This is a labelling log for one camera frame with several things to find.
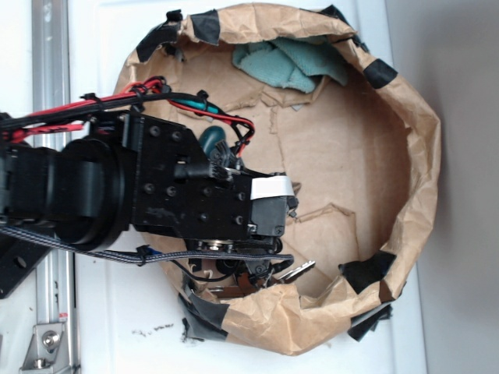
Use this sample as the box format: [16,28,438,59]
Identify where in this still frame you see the brown paper bag bin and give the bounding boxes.
[117,3,441,355]

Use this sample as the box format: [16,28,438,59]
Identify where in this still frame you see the teal terry cloth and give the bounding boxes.
[232,37,348,94]

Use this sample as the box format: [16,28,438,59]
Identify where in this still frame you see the brown wood chip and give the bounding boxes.
[292,182,302,196]

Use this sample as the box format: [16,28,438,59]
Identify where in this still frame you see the aluminium rail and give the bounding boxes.
[31,1,80,373]

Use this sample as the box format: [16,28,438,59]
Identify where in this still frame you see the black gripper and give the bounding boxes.
[122,113,297,284]

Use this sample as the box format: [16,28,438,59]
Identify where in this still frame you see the silver key pointing right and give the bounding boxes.
[277,260,316,284]

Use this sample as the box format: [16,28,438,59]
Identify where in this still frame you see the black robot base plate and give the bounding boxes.
[0,234,49,299]

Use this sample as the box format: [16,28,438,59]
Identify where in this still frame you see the dark green oval case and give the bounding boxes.
[198,125,226,157]

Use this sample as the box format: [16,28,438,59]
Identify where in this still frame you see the red black wire bundle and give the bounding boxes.
[0,76,257,157]

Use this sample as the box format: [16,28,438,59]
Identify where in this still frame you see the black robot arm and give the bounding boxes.
[1,111,297,287]

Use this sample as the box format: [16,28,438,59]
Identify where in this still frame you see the grey braided cable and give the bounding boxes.
[0,225,296,266]

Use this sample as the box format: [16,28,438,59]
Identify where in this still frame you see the silver corner bracket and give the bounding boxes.
[19,323,70,373]

